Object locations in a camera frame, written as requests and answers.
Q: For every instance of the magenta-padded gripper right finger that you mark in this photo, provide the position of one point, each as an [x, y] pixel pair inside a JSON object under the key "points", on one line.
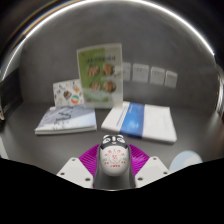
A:
{"points": [[151, 170]]}

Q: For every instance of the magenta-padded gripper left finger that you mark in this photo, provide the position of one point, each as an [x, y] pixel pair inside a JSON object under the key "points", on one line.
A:
{"points": [[75, 171]]}

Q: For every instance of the white panda-print computer mouse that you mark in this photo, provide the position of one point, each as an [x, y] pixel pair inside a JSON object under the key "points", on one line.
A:
{"points": [[114, 158]]}

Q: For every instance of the oval landscape-print mouse pad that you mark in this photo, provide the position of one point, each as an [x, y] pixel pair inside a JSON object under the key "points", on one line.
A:
{"points": [[185, 160]]}

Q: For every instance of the white book with blue band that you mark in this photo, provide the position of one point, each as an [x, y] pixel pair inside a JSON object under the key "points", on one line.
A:
{"points": [[140, 122]]}

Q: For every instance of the grey-cover book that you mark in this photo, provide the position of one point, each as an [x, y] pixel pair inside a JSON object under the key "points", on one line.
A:
{"points": [[66, 120]]}

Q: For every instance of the small white colourful-print card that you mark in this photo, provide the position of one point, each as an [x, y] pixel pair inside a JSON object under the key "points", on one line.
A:
{"points": [[66, 93]]}

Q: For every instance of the black screen panel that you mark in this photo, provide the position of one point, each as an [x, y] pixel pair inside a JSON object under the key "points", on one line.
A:
{"points": [[10, 96]]}

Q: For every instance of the green menu sign stand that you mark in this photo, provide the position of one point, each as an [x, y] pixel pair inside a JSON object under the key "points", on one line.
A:
{"points": [[99, 75]]}

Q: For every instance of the curved ceiling light strip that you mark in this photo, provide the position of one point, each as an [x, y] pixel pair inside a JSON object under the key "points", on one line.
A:
{"points": [[50, 18]]}

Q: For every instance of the white wall socket group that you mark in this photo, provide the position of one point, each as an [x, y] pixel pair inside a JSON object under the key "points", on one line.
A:
{"points": [[156, 75]]}

